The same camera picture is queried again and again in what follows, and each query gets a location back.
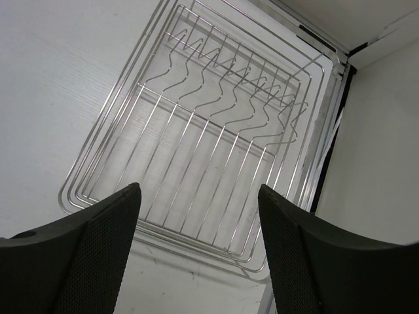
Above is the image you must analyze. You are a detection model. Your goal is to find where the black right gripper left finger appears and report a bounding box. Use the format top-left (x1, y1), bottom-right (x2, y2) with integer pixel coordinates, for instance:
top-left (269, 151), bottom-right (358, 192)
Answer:
top-left (1, 183), bottom-right (141, 313)

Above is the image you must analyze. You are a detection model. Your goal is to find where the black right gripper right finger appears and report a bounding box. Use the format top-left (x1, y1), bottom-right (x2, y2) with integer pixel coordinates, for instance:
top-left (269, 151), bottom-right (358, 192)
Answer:
top-left (258, 185), bottom-right (418, 313)

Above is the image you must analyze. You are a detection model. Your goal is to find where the silver wire dish rack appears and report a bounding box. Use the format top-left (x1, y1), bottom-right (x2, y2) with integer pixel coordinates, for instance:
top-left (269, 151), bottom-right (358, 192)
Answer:
top-left (58, 1), bottom-right (333, 283)

